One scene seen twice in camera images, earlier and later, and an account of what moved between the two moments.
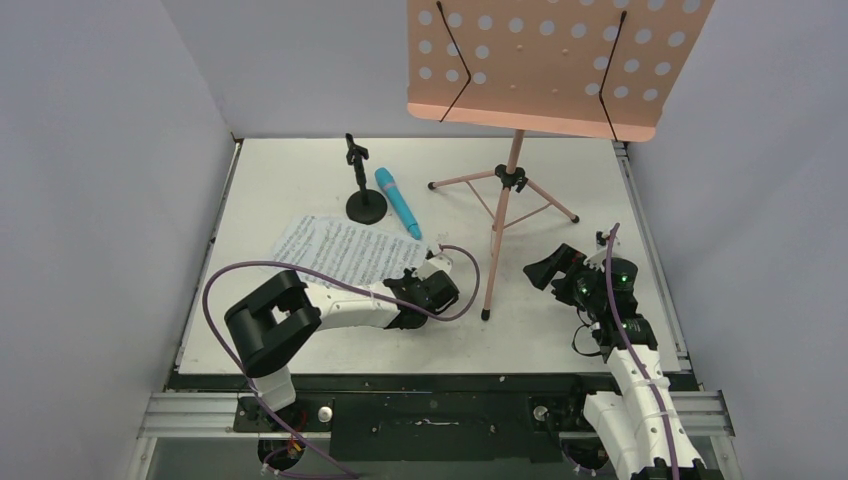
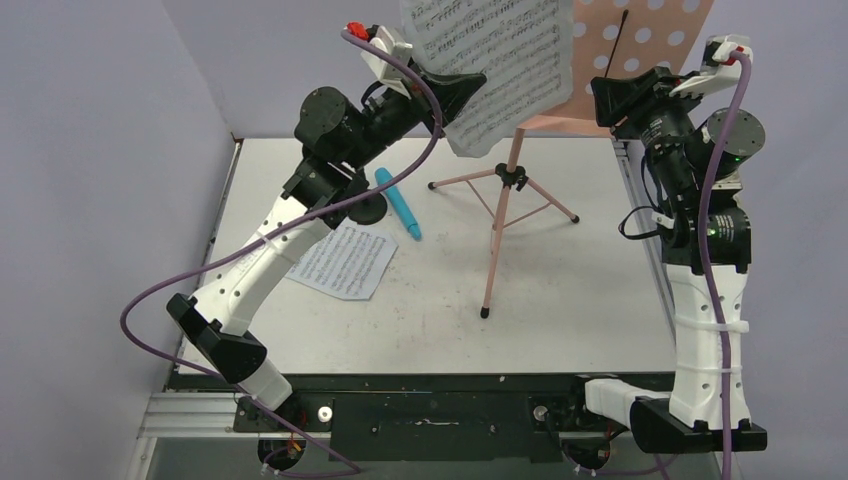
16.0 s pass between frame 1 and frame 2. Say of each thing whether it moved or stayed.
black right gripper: moved
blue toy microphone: stayed
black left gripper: moved
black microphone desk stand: stayed
